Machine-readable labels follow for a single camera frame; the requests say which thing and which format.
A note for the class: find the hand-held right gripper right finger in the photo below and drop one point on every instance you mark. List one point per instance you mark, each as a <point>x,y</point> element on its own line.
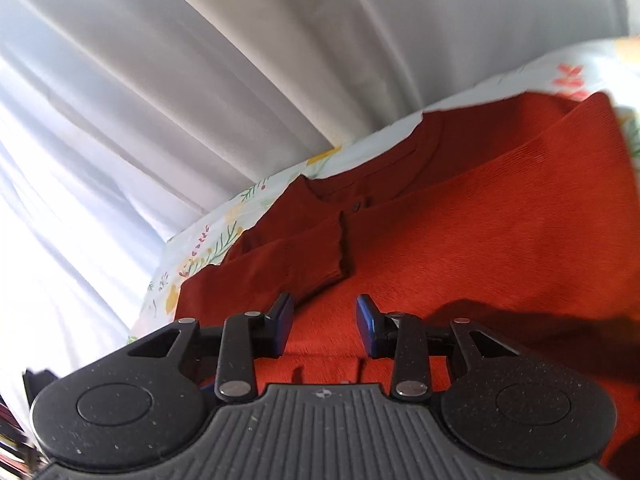
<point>365,325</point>

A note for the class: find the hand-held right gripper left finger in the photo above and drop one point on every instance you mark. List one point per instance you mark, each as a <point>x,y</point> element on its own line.
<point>282,325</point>

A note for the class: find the red knit sweater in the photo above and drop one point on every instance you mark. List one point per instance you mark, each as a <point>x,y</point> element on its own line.
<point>475,235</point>

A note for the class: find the floral bed sheet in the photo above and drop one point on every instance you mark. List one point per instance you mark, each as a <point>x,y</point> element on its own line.
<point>210,245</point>

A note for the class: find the white curtain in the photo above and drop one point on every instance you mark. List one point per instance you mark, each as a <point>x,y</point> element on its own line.
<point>200,85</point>

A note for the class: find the dark striped object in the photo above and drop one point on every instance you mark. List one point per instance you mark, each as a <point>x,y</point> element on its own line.
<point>12,440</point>

